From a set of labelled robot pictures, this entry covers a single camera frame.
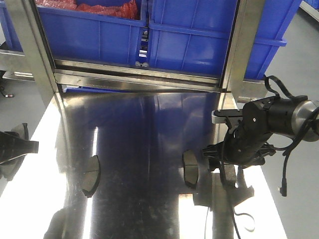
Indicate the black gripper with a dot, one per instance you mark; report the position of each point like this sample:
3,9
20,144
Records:
245,140

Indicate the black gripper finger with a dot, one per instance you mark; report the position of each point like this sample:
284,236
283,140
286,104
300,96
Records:
13,147

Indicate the grey brake pad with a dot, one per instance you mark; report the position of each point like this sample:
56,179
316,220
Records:
8,170
190,169
91,176
227,175

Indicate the far-left blue crate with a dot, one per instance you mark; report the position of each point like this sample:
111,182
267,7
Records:
9,32

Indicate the right blue plastic crate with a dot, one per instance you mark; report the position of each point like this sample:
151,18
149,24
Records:
193,35

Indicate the blue plastic crate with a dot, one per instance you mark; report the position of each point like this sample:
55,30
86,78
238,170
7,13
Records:
88,36
193,35

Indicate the left blue plastic crate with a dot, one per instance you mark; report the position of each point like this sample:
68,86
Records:
88,36

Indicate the red mesh bag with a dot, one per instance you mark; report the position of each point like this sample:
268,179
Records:
128,10

